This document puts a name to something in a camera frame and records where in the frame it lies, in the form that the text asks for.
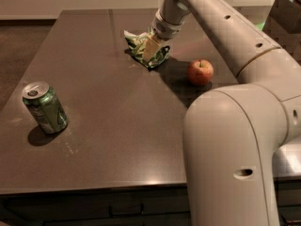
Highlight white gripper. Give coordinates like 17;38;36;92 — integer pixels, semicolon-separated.
142;10;183;62

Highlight green jalapeno chip bag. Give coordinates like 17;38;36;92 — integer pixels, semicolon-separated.
124;26;170;69

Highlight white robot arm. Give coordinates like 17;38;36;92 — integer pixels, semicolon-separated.
144;0;301;226

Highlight green soda can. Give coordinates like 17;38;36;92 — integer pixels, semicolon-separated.
22;81;68;134

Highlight red apple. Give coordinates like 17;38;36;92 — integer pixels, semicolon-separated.
187;59;214;86

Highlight dark box at back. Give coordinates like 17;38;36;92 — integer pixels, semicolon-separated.
263;0;301;65

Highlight dark cabinet drawers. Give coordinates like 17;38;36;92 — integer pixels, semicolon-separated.
1;177;300;226

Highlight black drawer handle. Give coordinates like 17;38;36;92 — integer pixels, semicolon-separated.
108;203;144;218

